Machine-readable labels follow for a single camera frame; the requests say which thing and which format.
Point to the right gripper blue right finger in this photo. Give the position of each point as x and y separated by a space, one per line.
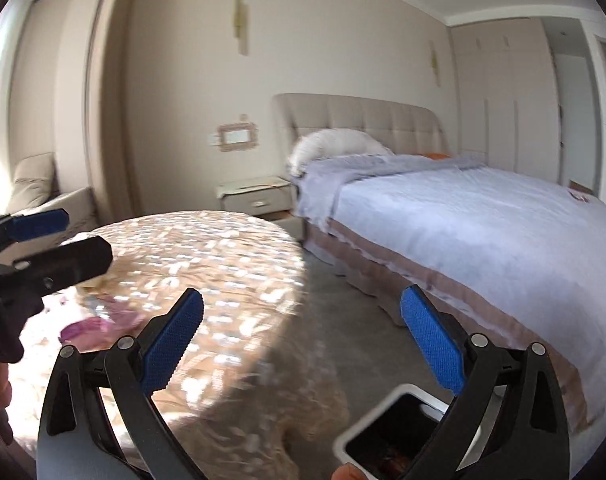
466 370

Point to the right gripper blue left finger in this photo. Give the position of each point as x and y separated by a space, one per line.
134 373

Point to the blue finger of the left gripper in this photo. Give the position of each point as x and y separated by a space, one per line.
58 268
20 228

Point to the purple snack wrapper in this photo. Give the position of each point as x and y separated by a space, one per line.
108 318

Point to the white trash bin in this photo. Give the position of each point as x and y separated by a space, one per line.
413 435

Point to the person's right hand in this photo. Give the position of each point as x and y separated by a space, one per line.
348 472

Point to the beige cushion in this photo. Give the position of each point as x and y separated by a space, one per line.
32 184

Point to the floral embroidered tablecloth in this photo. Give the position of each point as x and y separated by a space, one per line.
194 356

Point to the bed with lavender cover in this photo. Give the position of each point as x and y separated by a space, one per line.
515 257

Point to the white bedside nightstand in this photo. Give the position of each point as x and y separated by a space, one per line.
268 198

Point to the beige tufted headboard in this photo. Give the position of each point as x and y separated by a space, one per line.
402 128

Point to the beige wardrobe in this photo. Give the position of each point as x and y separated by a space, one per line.
508 96

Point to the white pillow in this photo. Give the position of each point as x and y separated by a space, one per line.
329 143

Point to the framed wall switch plate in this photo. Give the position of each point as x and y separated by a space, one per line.
240 135

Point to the gold wall sconce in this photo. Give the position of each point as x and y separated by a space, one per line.
240 26
435 65

